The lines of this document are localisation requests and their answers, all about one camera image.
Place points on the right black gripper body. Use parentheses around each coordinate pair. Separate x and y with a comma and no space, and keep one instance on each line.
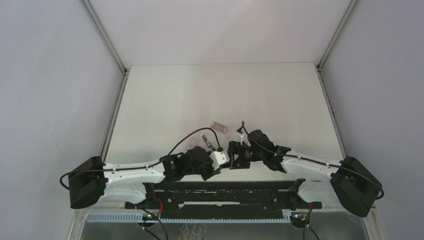
(246,155)

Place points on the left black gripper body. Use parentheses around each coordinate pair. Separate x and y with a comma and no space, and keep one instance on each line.
(206,169)

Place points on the white stapler base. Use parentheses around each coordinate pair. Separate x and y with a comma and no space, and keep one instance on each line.
(207,142)

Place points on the red white staple box sleeve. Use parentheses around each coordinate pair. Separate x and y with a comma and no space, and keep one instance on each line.
(192,143)

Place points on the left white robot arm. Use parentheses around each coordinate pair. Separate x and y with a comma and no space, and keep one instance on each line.
(94,181)

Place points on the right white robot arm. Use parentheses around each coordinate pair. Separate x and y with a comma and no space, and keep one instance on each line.
(346,182)

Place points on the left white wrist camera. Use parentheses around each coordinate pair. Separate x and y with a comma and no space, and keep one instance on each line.
(219,158)

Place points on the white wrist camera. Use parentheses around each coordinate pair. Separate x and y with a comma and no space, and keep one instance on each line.
(219,158)
(243,136)

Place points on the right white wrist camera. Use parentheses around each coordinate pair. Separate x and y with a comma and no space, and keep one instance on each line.
(243,136)

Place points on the black front mounting rail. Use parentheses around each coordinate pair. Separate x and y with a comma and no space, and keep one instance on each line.
(224,200)

